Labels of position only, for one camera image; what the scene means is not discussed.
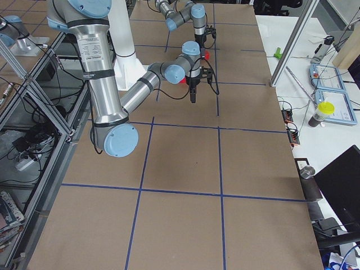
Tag teach pendant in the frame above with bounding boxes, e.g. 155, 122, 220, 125
309, 64, 345, 91
315, 88, 358, 126

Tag orange connector board far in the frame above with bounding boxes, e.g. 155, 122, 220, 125
281, 109, 294, 124

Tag upper teach pendant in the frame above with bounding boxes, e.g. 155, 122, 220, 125
309, 64, 345, 91

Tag stack of books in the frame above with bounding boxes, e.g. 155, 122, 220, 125
1, 191, 25, 252

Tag cup with yellow lid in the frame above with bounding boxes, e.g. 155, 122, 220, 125
308, 101, 335, 127

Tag red block of pair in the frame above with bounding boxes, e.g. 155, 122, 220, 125
204, 50, 210, 60

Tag black laptop monitor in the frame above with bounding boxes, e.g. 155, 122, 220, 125
314, 145, 359, 232

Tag white power strip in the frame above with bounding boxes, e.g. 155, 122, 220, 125
15, 157, 37, 171

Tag lower teach pendant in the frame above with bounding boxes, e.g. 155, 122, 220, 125
315, 88, 358, 126

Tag aluminium frame post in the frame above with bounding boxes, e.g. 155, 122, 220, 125
269, 0, 320, 87

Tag orange connector board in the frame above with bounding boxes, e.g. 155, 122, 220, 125
286, 127, 300, 147
281, 109, 294, 124

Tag white camera mast base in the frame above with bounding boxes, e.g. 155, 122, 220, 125
108, 0, 146, 91

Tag orange connector board near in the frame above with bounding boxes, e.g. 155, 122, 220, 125
286, 127, 300, 147

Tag green handled reacher tool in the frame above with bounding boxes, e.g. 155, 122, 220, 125
273, 47, 282, 60

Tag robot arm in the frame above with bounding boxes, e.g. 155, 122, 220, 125
154, 0, 217, 60
47, 1, 216, 158

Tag small steel cup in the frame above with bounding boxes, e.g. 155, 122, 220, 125
299, 165, 316, 179

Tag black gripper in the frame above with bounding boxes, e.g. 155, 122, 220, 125
185, 67, 214, 104
194, 25, 217, 56

